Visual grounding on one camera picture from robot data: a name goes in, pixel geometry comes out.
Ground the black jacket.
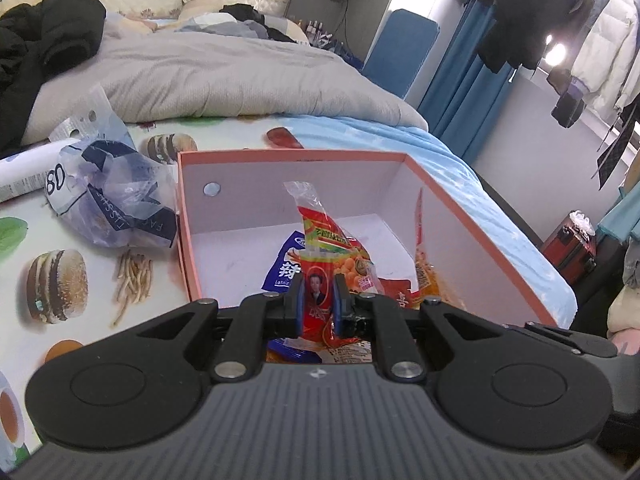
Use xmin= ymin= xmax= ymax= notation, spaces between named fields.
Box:
xmin=0 ymin=0 xmax=108 ymax=153

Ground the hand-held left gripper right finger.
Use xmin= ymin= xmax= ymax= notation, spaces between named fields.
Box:
xmin=333 ymin=274 xmax=511 ymax=385

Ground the blue white snack packet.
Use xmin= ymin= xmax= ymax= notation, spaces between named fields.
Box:
xmin=261 ymin=231 xmax=325 ymax=364

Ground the white paper roll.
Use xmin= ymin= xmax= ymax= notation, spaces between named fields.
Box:
xmin=0 ymin=137 xmax=83 ymax=203

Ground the hanging dark coat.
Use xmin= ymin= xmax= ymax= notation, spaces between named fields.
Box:
xmin=462 ymin=0 xmax=601 ymax=73

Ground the red suitcase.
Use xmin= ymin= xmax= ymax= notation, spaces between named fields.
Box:
xmin=540 ymin=210 xmax=598 ymax=286

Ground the blue curtain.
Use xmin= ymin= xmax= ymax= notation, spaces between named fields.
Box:
xmin=417 ymin=2 xmax=516 ymax=166

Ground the white puffer jacket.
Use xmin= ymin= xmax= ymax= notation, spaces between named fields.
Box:
xmin=570 ymin=0 xmax=640 ymax=111

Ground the dark clothes pile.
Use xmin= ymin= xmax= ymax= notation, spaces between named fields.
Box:
xmin=175 ymin=4 xmax=301 ymax=43

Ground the pink cardboard box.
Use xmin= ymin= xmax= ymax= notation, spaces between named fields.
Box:
xmin=176 ymin=149 xmax=575 ymax=328

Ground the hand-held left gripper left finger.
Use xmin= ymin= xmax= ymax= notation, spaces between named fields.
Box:
xmin=127 ymin=274 xmax=307 ymax=383

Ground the group of small bottles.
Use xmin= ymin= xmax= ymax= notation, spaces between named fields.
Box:
xmin=299 ymin=17 xmax=333 ymax=48

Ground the small hanging dark garment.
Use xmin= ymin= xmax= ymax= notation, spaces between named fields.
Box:
xmin=547 ymin=67 xmax=588 ymax=128

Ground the clear plastic bag dark print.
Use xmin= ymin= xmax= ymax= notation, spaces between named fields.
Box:
xmin=47 ymin=85 xmax=180 ymax=251

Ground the grey blanket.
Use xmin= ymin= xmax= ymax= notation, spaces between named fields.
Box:
xmin=22 ymin=12 xmax=430 ymax=146

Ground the blue chair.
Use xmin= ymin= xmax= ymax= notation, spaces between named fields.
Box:
xmin=361 ymin=8 xmax=441 ymax=100

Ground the cream cloth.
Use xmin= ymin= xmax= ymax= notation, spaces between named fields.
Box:
xmin=607 ymin=240 xmax=640 ymax=341

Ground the beige pillow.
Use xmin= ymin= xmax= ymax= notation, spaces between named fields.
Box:
xmin=177 ymin=0 xmax=311 ymax=43

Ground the orange brown snack packet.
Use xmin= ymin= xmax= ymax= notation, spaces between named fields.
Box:
xmin=412 ymin=187 xmax=453 ymax=311

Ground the food print mat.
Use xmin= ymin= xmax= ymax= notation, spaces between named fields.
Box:
xmin=0 ymin=115 xmax=307 ymax=463

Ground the orange snack packet red label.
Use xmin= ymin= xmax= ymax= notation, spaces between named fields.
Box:
xmin=282 ymin=180 xmax=387 ymax=356

